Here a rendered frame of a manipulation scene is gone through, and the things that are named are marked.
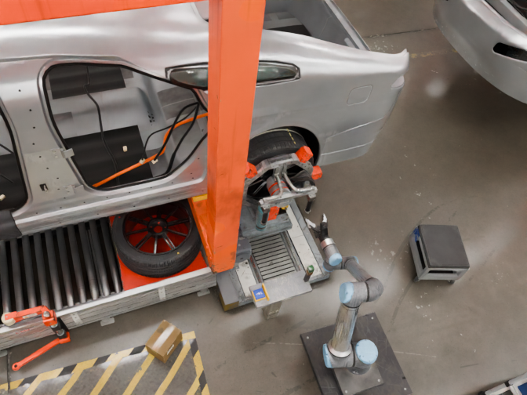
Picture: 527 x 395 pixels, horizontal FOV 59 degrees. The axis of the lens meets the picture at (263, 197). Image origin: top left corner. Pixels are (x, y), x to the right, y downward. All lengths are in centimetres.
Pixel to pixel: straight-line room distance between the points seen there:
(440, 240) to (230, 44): 282
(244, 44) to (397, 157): 339
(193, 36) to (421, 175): 299
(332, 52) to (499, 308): 265
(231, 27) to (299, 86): 123
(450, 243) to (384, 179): 101
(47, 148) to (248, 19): 148
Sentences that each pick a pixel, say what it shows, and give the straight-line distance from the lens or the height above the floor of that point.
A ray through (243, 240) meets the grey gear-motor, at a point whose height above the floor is 41.
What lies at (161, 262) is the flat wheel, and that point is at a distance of 342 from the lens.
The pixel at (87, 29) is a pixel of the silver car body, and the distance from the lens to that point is 264.
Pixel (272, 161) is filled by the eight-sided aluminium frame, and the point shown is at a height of 110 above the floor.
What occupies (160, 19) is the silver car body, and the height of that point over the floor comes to 198.
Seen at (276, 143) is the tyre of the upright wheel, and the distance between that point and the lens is 317.
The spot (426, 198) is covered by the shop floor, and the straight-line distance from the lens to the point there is 479.
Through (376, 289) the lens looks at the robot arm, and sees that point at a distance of 276.
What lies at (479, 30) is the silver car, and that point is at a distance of 490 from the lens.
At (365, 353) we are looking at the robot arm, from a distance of 320.
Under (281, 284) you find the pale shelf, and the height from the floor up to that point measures 45.
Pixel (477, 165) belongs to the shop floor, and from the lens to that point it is 534.
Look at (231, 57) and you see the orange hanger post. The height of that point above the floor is 239.
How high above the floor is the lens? 354
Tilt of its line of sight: 55 degrees down
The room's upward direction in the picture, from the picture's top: 10 degrees clockwise
